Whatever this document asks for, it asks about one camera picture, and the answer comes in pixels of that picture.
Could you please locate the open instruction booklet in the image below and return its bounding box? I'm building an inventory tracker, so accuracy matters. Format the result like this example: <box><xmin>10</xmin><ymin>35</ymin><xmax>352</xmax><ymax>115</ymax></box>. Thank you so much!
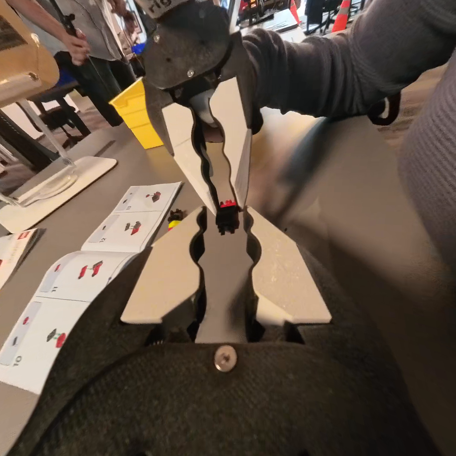
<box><xmin>0</xmin><ymin>182</ymin><xmax>184</xmax><ymax>394</ymax></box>

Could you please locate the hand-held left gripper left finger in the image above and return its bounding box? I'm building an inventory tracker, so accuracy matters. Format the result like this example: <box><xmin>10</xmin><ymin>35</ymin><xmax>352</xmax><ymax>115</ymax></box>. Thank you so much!
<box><xmin>120</xmin><ymin>206</ymin><xmax>208</xmax><ymax>325</ymax></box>

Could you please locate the person's grey sweater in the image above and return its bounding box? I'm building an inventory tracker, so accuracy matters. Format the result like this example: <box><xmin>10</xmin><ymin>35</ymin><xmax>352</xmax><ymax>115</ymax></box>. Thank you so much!
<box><xmin>397</xmin><ymin>62</ymin><xmax>456</xmax><ymax>285</ymax></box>

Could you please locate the black pole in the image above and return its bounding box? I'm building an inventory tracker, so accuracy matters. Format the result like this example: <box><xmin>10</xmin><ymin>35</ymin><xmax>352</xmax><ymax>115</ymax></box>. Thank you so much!
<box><xmin>50</xmin><ymin>0</ymin><xmax>77</xmax><ymax>36</ymax></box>

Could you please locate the black strap loop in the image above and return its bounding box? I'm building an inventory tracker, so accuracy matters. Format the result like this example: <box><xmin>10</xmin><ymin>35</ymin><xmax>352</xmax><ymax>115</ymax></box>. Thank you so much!
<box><xmin>367</xmin><ymin>93</ymin><xmax>401</xmax><ymax>126</ymax></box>

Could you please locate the small red black lego block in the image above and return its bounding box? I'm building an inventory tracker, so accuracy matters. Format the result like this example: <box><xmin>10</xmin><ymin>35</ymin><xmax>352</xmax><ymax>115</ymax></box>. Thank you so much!
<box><xmin>215</xmin><ymin>199</ymin><xmax>238</xmax><ymax>236</ymax></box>

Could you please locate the long black yellow red lego strip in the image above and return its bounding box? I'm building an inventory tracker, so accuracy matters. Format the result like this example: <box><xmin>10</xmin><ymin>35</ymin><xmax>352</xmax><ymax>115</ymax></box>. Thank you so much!
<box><xmin>167</xmin><ymin>209</ymin><xmax>188</xmax><ymax>233</ymax></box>

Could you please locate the yellow plastic bin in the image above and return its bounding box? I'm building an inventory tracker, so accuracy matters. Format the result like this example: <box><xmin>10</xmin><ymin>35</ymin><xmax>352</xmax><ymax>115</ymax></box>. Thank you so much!
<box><xmin>110</xmin><ymin>76</ymin><xmax>164</xmax><ymax>149</ymax></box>

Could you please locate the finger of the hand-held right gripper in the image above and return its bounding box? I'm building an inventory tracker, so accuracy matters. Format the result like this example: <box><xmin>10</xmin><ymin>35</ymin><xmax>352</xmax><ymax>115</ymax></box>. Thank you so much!
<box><xmin>209</xmin><ymin>76</ymin><xmax>254</xmax><ymax>211</ymax></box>
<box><xmin>161</xmin><ymin>103</ymin><xmax>219</xmax><ymax>215</ymax></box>

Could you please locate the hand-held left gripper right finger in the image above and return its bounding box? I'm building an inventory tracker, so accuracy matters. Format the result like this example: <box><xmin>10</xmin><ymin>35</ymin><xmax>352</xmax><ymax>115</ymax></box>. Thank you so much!
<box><xmin>245</xmin><ymin>206</ymin><xmax>333</xmax><ymax>328</ymax></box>

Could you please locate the closed instruction booklet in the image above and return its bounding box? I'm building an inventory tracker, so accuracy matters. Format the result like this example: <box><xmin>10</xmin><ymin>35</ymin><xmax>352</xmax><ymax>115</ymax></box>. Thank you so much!
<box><xmin>0</xmin><ymin>228</ymin><xmax>40</xmax><ymax>289</ymax></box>

